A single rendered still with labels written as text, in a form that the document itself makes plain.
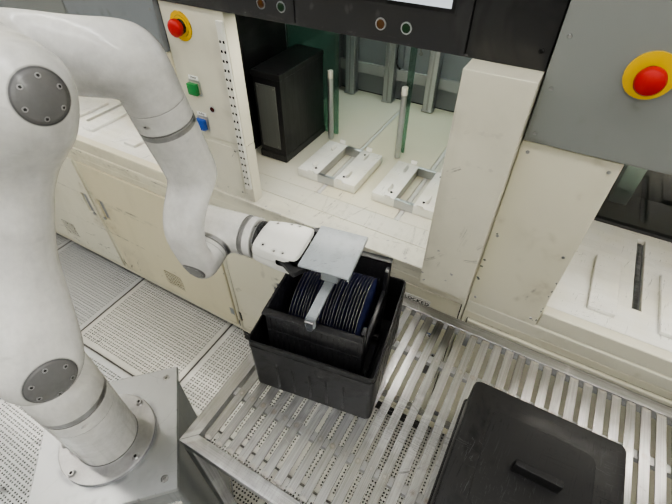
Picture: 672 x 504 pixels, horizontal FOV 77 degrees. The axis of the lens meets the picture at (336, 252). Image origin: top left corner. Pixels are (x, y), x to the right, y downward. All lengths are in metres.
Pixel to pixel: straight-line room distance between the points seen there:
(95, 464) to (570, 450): 0.92
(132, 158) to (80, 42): 1.09
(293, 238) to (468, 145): 0.37
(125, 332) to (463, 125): 1.85
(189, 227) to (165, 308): 1.52
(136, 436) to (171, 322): 1.21
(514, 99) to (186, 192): 0.57
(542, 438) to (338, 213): 0.76
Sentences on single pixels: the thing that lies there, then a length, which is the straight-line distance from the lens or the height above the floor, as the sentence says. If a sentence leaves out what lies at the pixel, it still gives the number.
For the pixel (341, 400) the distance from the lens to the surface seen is 0.96.
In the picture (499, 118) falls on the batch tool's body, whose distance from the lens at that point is 0.80.
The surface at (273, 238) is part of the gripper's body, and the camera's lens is 0.83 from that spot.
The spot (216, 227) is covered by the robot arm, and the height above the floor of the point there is 1.13.
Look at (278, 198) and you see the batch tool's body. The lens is 1.34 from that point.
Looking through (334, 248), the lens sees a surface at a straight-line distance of 0.80.
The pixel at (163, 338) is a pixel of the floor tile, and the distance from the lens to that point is 2.17.
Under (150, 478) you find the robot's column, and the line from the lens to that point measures 1.02.
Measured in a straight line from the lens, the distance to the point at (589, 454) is 0.98.
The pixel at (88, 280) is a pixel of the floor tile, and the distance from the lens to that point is 2.59.
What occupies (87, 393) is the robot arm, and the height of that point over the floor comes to 0.99.
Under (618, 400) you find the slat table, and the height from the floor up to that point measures 0.76.
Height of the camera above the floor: 1.67
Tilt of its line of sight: 44 degrees down
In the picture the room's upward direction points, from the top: straight up
